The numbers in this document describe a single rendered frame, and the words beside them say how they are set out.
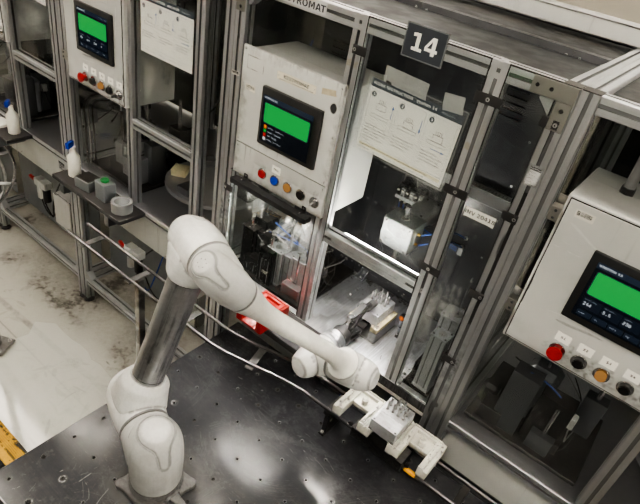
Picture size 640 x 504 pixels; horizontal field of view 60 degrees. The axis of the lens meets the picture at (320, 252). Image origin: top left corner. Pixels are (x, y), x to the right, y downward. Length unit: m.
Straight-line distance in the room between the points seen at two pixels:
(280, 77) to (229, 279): 0.73
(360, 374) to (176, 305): 0.59
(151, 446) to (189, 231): 0.61
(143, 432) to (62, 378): 1.51
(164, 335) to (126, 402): 0.26
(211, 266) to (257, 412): 0.87
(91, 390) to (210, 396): 1.07
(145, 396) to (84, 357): 1.49
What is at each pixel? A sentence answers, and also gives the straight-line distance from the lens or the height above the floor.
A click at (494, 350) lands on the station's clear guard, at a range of 1.76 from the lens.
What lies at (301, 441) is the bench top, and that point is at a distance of 2.08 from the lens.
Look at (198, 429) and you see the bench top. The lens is 2.06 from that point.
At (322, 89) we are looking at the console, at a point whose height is 1.79.
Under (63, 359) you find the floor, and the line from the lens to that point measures 3.27.
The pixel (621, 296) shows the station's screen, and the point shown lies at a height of 1.63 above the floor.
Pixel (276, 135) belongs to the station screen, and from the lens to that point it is 1.86.
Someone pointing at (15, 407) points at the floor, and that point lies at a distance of 3.10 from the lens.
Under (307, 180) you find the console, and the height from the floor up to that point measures 1.48.
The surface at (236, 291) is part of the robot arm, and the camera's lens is 1.42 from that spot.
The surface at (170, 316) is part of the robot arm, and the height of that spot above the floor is 1.23.
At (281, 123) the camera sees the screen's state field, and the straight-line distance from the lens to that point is 1.84.
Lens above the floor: 2.33
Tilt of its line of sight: 34 degrees down
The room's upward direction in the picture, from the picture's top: 12 degrees clockwise
